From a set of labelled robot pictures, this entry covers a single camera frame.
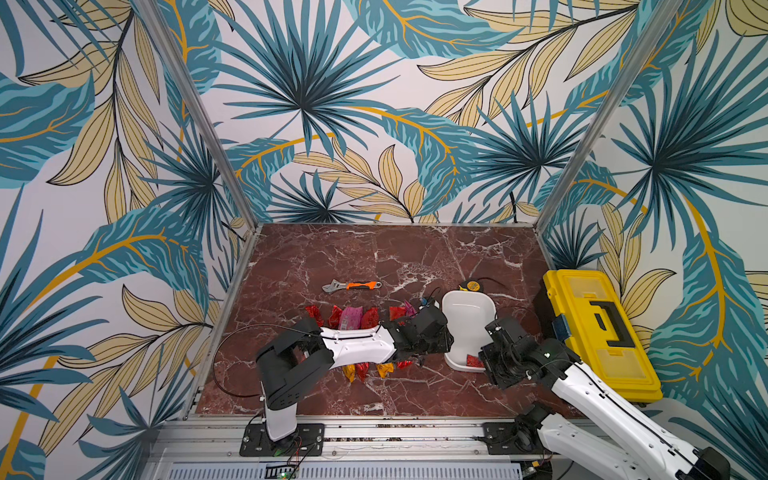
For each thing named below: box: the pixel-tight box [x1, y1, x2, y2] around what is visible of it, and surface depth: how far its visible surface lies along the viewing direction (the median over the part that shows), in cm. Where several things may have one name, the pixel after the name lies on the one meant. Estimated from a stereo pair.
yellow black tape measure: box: [458, 280, 481, 292], surface depth 102 cm
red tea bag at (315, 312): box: [305, 305, 325, 327], surface depth 95 cm
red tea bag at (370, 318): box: [361, 307, 379, 329], surface depth 94 cm
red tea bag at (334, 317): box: [328, 305, 343, 329], surface depth 93 cm
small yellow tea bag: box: [343, 364, 355, 383], surface depth 82 cm
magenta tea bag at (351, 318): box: [340, 306, 363, 330], surface depth 94 cm
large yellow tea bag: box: [376, 362, 395, 379], surface depth 84 cm
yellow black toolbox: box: [534, 269, 663, 403], surface depth 77 cm
